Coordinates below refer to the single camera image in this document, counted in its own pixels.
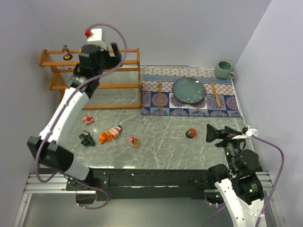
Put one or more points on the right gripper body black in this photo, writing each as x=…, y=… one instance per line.
x=225, y=137

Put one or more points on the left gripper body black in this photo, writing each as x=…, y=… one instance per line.
x=109, y=56

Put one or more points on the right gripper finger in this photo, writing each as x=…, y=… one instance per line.
x=230, y=131
x=212, y=133

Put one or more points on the brown bun hair doll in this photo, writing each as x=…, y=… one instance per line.
x=66, y=53

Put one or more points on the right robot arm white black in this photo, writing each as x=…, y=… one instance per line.
x=237, y=182

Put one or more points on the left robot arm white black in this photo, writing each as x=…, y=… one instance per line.
x=48, y=148

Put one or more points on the orange wooden two-tier shelf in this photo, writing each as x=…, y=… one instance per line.
x=60, y=67

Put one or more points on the red hair doll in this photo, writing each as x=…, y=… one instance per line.
x=191, y=133

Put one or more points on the golden knife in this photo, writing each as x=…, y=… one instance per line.
x=215, y=94

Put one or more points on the patterned blue pink placemat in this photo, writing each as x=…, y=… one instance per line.
x=172, y=107

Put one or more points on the teal ceramic plate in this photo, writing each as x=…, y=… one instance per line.
x=188, y=90

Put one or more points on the golden fork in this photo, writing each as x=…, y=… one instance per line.
x=159, y=87

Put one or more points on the pink bear flower toy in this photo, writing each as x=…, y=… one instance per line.
x=88, y=119

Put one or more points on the teal ceramic mug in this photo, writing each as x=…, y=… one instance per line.
x=223, y=70

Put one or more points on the strawberry cake slice toy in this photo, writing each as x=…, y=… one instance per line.
x=115, y=131

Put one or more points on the orange fox toy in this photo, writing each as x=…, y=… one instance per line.
x=104, y=137

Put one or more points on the pink bear strawberry toy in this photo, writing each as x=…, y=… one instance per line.
x=134, y=140

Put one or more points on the black dragon toy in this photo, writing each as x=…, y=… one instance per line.
x=86, y=139

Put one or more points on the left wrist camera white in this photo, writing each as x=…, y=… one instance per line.
x=95, y=39

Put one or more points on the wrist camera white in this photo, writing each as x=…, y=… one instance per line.
x=95, y=39
x=247, y=132

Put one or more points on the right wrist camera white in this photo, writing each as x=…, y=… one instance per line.
x=247, y=132

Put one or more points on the black mounting base rail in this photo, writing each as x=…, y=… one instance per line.
x=118, y=184

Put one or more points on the aluminium frame rail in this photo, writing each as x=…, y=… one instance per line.
x=57, y=184

